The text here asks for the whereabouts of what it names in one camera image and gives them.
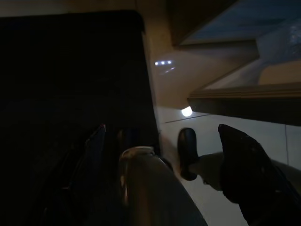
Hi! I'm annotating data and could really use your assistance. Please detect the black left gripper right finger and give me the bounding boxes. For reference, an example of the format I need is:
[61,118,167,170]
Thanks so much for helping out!
[217,123,301,226]

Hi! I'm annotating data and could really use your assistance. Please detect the large black floor mat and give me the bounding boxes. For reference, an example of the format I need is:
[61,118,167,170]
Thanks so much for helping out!
[0,9,158,226]

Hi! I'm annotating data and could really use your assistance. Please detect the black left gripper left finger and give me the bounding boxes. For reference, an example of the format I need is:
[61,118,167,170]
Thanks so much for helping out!
[35,123,106,226]

